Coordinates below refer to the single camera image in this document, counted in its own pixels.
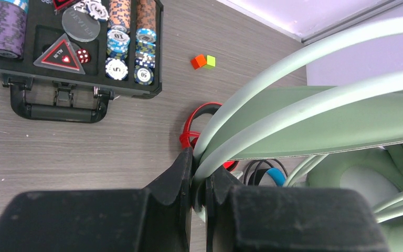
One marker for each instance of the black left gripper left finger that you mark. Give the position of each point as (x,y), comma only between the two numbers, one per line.
(154,218)

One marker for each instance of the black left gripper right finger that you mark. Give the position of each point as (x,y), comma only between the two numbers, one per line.
(265,218)

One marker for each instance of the black blue headphones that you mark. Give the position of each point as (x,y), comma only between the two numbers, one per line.
(257,169)

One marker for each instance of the mint green headphones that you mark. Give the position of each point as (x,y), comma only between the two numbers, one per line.
(346,137)

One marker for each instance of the blue yellow poker chip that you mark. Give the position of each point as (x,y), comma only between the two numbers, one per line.
(143,75)

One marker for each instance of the white poker chip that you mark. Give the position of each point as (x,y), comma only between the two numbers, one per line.
(116,69)

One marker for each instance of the orange green cube block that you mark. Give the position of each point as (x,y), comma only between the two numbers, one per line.
(203,61)

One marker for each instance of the red dice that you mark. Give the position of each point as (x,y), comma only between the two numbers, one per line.
(83,56)

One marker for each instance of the black poker chip case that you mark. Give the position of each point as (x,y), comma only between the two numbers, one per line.
(38,93)

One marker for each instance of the red triangular dealer button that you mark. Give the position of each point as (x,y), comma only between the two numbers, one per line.
(60,56)

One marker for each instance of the orange poker chip stack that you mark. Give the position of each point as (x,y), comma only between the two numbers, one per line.
(120,15)

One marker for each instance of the brown poker chip stack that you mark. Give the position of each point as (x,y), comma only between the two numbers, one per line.
(146,15)

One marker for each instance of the grey round disc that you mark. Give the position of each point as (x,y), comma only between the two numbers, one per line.
(80,26)

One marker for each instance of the purple poker chip stack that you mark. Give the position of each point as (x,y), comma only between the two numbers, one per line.
(13,21)

